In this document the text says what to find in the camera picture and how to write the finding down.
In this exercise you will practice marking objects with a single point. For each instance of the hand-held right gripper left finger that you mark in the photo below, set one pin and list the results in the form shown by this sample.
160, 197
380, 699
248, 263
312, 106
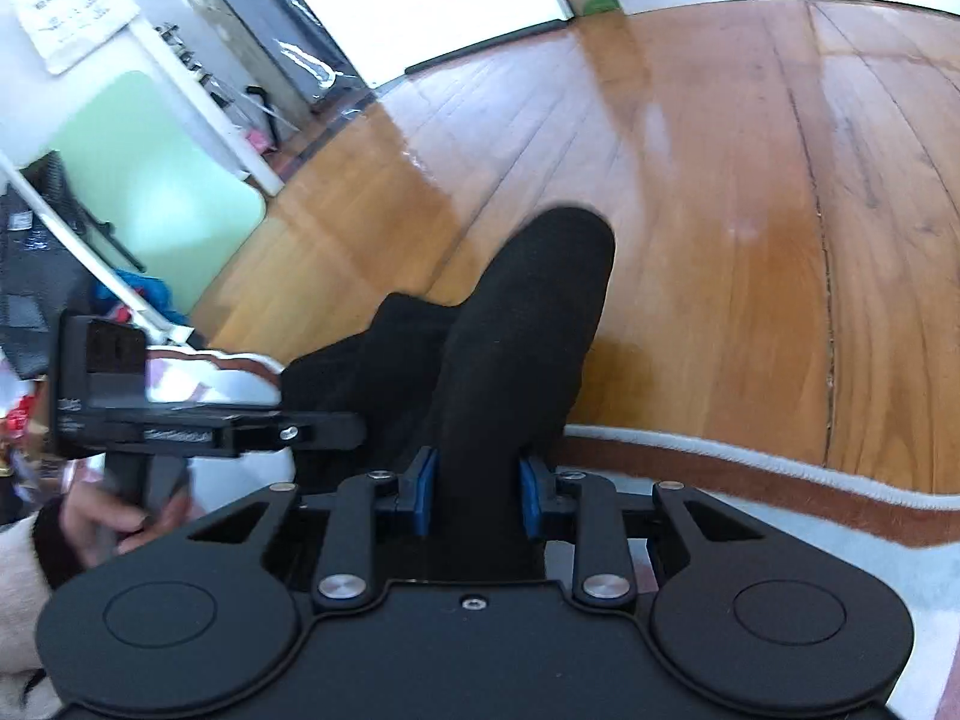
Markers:
426, 491

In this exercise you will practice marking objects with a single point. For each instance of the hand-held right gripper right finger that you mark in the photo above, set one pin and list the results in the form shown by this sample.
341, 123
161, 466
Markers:
531, 499

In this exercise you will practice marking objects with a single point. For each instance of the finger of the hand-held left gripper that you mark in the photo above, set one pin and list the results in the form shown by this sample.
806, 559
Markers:
322, 431

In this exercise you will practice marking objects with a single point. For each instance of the black garment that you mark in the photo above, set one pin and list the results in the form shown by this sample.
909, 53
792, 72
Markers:
517, 330

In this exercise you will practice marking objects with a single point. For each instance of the person's left hand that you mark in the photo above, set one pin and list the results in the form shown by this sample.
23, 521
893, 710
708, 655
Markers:
86, 525

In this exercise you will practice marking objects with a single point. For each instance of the blue cloth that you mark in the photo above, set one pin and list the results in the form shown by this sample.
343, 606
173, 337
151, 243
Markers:
154, 296

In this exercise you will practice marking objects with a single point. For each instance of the black mesh bag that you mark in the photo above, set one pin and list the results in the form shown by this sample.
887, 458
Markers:
37, 270

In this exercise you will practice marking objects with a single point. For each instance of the white pole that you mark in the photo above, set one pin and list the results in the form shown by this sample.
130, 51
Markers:
75, 247

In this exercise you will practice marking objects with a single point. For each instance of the light green panel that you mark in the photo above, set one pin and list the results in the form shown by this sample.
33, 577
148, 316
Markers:
157, 180

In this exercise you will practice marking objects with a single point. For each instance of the white paper notice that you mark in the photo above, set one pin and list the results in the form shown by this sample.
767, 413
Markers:
75, 15

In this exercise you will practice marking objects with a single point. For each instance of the white brown checked blanket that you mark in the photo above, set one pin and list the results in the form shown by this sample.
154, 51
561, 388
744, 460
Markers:
930, 600

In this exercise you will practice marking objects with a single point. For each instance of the small green item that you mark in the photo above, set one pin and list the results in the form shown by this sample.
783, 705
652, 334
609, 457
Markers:
600, 4

